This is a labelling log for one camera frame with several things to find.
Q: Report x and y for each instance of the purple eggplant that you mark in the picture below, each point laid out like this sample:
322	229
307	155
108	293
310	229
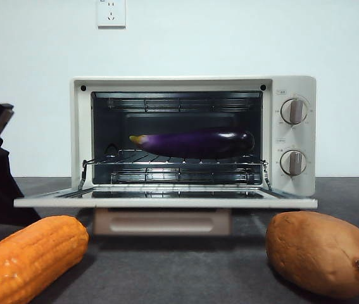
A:
195	144

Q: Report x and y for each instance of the beige oven knob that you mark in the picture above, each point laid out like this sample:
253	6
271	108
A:
293	162
294	111

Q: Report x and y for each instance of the cream Toshiba toaster oven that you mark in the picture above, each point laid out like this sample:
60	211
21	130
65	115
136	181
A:
293	85

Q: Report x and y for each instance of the orange corn cob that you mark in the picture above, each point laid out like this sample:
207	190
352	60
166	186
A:
30	256

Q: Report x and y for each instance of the brown sweet potato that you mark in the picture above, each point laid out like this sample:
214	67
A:
318	253

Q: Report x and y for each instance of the white wall socket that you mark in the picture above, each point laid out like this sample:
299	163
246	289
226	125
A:
111	16

